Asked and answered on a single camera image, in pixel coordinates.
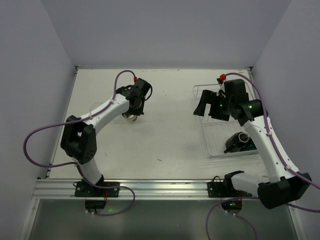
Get beige cup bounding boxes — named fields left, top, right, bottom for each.
left=122, top=113, right=138, bottom=123

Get black mug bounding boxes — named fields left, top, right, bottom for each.
left=223, top=132, right=250, bottom=154

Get clear glass cup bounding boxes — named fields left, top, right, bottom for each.
left=89, top=102, right=103, bottom=112

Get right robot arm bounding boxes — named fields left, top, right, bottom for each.
left=193, top=79, right=312, bottom=209

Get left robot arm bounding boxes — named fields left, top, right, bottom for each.
left=60, top=78, right=153, bottom=186

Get teal cup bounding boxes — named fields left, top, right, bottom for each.
left=242, top=140, right=257, bottom=152

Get right black controller box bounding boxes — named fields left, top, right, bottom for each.
left=221, top=199, right=243, bottom=214

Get black controller box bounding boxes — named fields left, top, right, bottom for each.
left=84, top=200, right=106, bottom=212
left=221, top=199, right=243, bottom=214

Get left black controller box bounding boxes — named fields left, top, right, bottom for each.
left=84, top=200, right=106, bottom=212

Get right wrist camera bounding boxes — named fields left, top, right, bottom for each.
left=216, top=74, right=227, bottom=91

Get white wire dish rack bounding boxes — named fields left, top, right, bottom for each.
left=192, top=82, right=258, bottom=159

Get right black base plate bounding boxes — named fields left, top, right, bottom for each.
left=206, top=176, right=253, bottom=198

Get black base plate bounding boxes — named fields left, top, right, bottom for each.
left=206, top=176, right=253, bottom=198
left=74, top=180, right=120, bottom=198

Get aluminium mounting rail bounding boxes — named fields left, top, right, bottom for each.
left=29, top=178, right=293, bottom=201

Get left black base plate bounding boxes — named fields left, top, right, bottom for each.
left=74, top=180, right=120, bottom=198

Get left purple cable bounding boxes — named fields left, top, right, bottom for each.
left=22, top=70, right=136, bottom=216

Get purple cable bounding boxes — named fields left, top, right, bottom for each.
left=22, top=70, right=136, bottom=216
left=206, top=72, right=320, bottom=240

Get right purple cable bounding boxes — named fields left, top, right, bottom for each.
left=206, top=72, right=320, bottom=240

